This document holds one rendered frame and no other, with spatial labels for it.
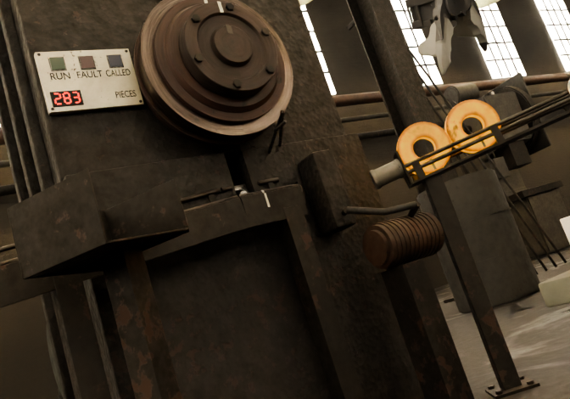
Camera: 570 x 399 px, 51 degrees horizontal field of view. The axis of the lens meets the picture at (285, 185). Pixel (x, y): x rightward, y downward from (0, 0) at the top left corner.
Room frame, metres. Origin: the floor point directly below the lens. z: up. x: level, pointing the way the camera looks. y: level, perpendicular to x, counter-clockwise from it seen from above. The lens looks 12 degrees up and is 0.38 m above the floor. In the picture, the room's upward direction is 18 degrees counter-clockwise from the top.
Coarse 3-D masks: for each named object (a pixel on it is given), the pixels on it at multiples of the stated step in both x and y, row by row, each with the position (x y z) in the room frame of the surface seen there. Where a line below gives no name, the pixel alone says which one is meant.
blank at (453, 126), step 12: (456, 108) 1.70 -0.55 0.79; (468, 108) 1.70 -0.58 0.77; (480, 108) 1.70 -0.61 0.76; (492, 108) 1.70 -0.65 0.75; (456, 120) 1.70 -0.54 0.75; (480, 120) 1.72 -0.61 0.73; (492, 120) 1.70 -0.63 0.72; (456, 132) 1.70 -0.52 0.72; (480, 144) 1.70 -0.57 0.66; (492, 144) 1.70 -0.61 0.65
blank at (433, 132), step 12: (408, 132) 1.71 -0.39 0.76; (420, 132) 1.71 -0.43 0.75; (432, 132) 1.71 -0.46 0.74; (444, 132) 1.71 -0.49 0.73; (408, 144) 1.71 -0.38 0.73; (444, 144) 1.71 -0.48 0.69; (408, 156) 1.71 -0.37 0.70; (432, 156) 1.71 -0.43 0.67; (408, 168) 1.71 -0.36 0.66; (432, 168) 1.71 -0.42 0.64
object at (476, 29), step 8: (472, 8) 0.99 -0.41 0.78; (464, 16) 1.00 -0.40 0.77; (472, 16) 0.99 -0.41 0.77; (464, 24) 1.02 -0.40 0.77; (472, 24) 1.00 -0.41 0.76; (480, 24) 1.01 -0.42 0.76; (456, 32) 1.05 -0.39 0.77; (464, 32) 1.04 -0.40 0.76; (472, 32) 1.02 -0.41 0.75; (480, 32) 1.02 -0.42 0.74; (480, 40) 1.03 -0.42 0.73
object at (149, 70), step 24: (168, 0) 1.55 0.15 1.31; (144, 24) 1.50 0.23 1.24; (264, 24) 1.70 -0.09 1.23; (144, 48) 1.48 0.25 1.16; (144, 72) 1.48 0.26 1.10; (288, 72) 1.72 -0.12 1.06; (168, 96) 1.50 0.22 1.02; (288, 96) 1.70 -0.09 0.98; (192, 120) 1.53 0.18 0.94; (264, 120) 1.64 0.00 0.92
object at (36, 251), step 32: (64, 192) 1.01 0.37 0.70; (160, 192) 1.24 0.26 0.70; (32, 224) 1.04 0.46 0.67; (64, 224) 1.02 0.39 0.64; (96, 224) 0.99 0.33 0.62; (128, 224) 1.28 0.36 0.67; (160, 224) 1.25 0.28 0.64; (32, 256) 1.05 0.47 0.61; (64, 256) 1.02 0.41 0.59; (96, 256) 1.12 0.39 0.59; (128, 256) 1.14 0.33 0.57; (128, 288) 1.13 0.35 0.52; (128, 320) 1.14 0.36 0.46; (160, 320) 1.18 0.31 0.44; (128, 352) 1.15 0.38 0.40; (160, 352) 1.16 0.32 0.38; (160, 384) 1.14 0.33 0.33
